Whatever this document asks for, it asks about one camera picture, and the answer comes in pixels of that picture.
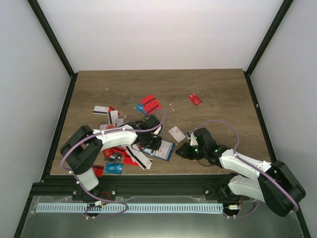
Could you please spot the white striped card bottom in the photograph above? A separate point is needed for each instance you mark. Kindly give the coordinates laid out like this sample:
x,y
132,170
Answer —
x,y
137,156

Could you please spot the white striped card top-left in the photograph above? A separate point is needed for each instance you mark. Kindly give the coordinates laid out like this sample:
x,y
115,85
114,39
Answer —
x,y
100,110

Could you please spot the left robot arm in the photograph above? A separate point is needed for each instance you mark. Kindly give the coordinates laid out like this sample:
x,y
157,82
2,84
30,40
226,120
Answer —
x,y
83,147

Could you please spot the black aluminium frame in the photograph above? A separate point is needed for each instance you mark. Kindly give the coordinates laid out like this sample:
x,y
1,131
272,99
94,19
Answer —
x,y
154,184

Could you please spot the red striped card top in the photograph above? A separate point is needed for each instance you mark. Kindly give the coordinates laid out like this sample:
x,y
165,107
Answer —
x,y
150,104

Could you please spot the white floral VIP card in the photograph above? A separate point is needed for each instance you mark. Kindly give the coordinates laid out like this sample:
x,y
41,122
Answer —
x,y
177,134

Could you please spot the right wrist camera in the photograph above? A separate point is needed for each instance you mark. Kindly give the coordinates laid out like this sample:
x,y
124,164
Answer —
x,y
192,139

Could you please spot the red striped card bottom-left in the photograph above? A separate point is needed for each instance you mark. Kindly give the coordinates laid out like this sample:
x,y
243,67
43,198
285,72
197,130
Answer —
x,y
98,170

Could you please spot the red card far right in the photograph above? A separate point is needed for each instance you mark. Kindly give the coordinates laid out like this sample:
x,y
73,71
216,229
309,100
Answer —
x,y
195,99

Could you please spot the light blue slotted rail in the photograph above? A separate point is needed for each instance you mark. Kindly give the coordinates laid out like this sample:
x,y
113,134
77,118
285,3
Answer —
x,y
200,208

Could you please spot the blue leather card holder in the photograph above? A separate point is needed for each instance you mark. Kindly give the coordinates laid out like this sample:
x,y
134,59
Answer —
x,y
153,152

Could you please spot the white striped card upright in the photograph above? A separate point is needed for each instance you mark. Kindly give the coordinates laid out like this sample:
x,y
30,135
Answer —
x,y
113,117

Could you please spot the red gold cards pile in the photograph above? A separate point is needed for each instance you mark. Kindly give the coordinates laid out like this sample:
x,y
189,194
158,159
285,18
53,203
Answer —
x,y
113,150

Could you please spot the black VIP card bottom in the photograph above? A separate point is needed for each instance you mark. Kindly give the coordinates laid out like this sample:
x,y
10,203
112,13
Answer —
x,y
115,158

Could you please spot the blue card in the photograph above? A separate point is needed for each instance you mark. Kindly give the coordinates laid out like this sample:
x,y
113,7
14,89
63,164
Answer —
x,y
139,107
114,168

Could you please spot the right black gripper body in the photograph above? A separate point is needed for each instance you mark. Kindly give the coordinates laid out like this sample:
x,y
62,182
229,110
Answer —
x,y
195,154

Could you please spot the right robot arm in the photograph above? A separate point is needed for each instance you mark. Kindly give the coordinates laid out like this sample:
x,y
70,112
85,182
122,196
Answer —
x,y
271,183

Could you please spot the blue card bottom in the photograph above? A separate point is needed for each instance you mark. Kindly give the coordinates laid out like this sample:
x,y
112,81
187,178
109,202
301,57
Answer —
x,y
114,168

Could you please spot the blue card top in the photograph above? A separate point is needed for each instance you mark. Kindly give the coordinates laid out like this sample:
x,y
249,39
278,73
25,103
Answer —
x,y
139,107

